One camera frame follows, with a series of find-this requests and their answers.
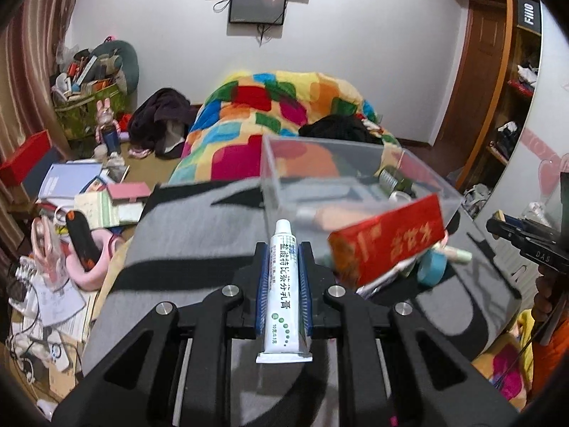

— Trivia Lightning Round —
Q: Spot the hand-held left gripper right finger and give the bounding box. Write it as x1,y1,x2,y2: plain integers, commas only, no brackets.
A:
299,241,522,427

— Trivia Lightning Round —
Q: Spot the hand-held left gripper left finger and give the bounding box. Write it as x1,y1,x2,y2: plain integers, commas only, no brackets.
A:
52,241,272,427

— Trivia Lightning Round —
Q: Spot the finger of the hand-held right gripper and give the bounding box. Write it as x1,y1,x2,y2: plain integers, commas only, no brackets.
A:
486,218,534,251
494,210,562,237

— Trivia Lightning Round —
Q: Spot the white ointment tube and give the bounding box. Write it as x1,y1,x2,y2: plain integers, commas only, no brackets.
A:
255,219,313,364

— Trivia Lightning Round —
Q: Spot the red cardboard packet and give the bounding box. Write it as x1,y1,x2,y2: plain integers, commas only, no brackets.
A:
328,194,446,289

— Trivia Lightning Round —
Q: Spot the clear plastic storage box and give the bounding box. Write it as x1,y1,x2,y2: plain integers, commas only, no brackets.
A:
260,135,463,250

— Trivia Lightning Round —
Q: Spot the person's right forearm orange sleeve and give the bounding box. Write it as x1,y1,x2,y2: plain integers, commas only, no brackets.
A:
531,294,569,412

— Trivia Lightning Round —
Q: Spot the person's right hand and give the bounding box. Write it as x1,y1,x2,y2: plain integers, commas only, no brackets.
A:
535,275,558,345

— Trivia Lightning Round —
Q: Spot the small white tube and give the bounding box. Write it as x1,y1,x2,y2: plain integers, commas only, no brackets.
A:
440,246,473,263

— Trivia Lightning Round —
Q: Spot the blue tape roll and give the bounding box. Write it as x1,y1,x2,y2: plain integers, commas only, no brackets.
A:
417,249,445,286

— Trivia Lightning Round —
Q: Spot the grey striped blanket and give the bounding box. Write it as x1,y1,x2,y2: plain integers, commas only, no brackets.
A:
82,178,523,427

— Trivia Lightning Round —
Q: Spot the wooden wardrobe shelf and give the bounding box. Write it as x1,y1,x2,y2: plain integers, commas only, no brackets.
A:
453,0,545,193

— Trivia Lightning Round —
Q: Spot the wooden door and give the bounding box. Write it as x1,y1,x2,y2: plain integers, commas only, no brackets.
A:
427,0,512,148

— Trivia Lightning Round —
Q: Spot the black garment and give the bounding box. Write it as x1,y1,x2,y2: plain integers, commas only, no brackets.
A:
299,115,372,145

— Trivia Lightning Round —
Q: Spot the small pink box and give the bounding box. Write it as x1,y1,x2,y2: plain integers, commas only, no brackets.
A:
107,182,150,206

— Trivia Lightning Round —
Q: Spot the colourful patchwork blanket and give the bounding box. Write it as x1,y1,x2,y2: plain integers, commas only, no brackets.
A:
168,70,534,412

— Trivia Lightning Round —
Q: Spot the black oblong case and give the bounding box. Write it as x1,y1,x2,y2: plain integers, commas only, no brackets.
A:
66,210,102,272

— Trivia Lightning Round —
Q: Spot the dark clothes pile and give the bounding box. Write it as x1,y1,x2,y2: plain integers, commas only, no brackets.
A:
128,88,196,158

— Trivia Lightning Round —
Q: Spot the pile of white papers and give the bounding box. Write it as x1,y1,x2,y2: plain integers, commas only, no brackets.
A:
32,276,87,326

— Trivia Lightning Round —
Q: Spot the black box on shelf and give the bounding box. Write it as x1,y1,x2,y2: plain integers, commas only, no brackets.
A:
516,0,543,36

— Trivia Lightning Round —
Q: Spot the rabbit doll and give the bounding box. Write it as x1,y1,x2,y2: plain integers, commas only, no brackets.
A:
95,98,123,157

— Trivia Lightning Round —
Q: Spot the green storage box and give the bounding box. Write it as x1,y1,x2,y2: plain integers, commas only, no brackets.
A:
53,82,132,141

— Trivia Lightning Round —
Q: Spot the flat red box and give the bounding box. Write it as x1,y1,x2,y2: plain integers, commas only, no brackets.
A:
0,130,52,186

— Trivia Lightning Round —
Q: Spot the striped curtain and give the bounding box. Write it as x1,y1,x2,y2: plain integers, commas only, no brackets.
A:
0,0,90,156

